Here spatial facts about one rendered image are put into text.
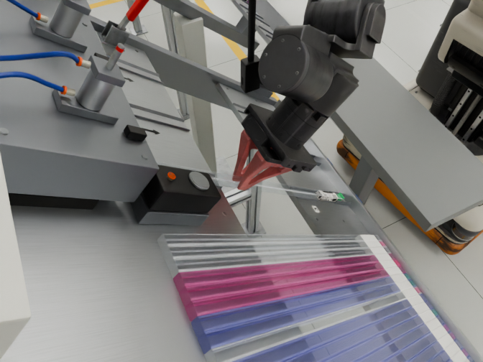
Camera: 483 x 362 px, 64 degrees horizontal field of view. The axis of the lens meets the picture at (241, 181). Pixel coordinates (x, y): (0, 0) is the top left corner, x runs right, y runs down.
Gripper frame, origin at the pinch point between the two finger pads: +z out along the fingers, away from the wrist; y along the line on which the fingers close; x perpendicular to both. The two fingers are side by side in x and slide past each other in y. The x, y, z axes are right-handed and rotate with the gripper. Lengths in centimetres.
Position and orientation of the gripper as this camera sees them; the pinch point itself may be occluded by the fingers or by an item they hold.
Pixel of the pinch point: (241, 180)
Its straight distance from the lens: 53.8
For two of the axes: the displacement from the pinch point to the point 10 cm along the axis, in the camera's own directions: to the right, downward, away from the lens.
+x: 6.7, 0.8, 7.4
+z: -5.9, 6.6, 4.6
